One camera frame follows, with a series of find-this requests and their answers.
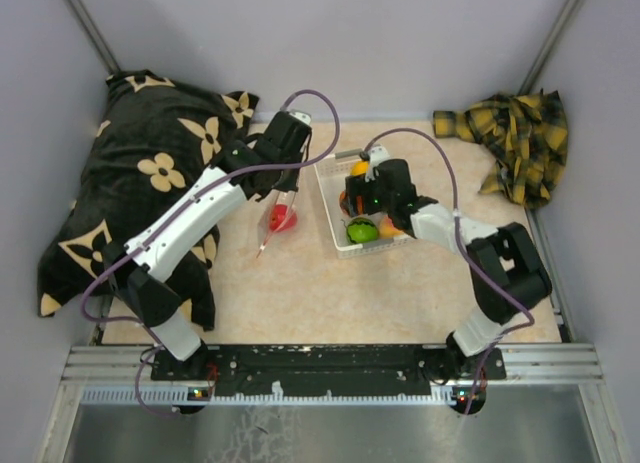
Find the yellow plaid cloth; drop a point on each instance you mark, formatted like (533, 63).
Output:
(527, 135)

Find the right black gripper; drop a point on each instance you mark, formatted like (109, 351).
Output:
(357, 186)

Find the right corner post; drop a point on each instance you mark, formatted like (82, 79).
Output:
(566, 15)

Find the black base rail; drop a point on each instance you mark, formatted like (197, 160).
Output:
(367, 370)

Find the clear zip top bag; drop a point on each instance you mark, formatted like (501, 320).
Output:
(264, 235)

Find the green toy watermelon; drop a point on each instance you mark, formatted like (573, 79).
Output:
(360, 230)

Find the left corner post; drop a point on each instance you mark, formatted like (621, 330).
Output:
(85, 20)

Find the aluminium frame bar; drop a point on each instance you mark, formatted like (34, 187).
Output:
(122, 375)

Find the red apple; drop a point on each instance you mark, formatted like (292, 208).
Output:
(282, 218)

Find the yellow lemon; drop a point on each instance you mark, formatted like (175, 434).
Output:
(359, 169)

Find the corner post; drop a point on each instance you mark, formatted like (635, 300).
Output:
(85, 20)
(566, 15)

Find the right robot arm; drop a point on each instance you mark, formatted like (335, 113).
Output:
(508, 277)

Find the black floral pillow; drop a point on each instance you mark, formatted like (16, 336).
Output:
(156, 137)

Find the peach fruit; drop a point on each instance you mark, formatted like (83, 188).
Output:
(387, 230)

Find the orange fruit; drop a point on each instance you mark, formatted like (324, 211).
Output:
(344, 204)

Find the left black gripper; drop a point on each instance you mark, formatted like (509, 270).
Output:
(290, 184)

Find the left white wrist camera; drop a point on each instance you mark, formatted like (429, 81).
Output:
(303, 117)

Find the white plastic basket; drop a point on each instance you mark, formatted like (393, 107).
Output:
(331, 173)

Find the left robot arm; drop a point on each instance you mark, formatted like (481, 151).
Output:
(142, 267)

